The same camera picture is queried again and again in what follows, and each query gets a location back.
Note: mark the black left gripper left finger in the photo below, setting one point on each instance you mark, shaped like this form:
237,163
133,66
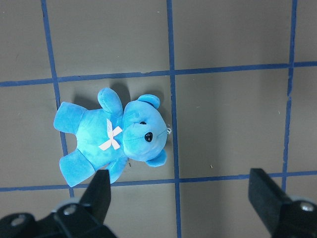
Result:
80,219

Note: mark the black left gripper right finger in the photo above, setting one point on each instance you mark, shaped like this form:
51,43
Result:
284,216

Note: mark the blue plush teddy bear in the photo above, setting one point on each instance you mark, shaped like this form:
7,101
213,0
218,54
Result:
110,136

